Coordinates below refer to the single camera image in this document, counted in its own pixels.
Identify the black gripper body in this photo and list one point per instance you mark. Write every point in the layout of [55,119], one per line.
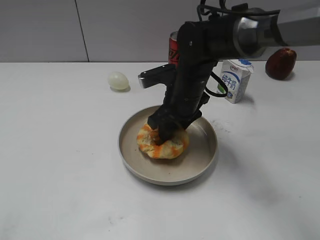
[182,108]

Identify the black gripper finger in bread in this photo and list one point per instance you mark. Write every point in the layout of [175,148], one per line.
[166,130]

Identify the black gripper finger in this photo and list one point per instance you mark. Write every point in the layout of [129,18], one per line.
[153,121]

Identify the round orange glazed croissant bread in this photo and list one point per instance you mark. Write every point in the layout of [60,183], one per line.
[148,141]

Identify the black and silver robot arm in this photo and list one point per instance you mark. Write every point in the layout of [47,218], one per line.
[238,33]

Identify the beige round plate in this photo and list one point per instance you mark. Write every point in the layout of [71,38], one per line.
[198,158]

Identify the red cola can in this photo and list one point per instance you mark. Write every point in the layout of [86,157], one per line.
[173,53]

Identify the white egg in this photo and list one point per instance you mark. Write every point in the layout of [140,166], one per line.
[118,81]

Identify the white blue milk carton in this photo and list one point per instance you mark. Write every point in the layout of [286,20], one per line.
[235,74]

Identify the dark red apple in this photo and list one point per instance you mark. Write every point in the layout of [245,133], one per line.
[280,64]

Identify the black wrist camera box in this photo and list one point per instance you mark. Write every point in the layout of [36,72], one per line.
[165,74]

